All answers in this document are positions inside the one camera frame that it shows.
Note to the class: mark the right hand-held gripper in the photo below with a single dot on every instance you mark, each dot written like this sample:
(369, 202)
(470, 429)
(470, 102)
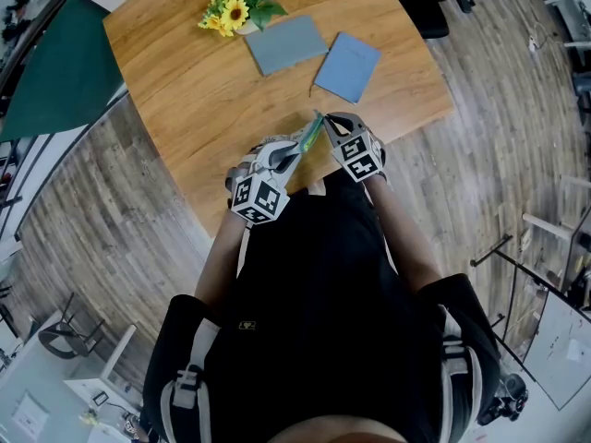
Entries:
(358, 148)

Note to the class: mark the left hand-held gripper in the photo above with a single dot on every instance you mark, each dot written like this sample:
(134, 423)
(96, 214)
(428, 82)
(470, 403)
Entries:
(256, 187)

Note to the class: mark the person's left forearm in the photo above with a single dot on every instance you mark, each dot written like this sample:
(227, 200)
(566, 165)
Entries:
(224, 259)

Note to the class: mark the person's right forearm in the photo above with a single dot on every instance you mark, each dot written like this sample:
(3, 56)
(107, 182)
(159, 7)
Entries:
(401, 233)

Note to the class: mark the blue notebook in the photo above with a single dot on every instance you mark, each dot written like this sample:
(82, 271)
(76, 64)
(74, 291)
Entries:
(347, 67)

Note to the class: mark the grey notebook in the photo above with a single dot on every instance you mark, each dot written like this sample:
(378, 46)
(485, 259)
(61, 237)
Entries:
(286, 44)

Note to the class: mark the sunflower bouquet in vase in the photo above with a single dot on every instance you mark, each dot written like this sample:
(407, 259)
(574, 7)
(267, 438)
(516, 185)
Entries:
(237, 3)

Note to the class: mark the person's black shirt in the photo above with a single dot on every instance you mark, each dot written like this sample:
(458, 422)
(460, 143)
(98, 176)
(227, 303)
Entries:
(318, 312)

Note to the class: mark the dark green board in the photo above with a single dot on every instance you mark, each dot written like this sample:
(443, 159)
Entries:
(60, 72)

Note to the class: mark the black metal chair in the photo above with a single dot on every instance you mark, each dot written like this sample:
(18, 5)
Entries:
(69, 330)

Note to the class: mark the white whiteboard panel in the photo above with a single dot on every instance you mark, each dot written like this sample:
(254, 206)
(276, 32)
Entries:
(561, 355)

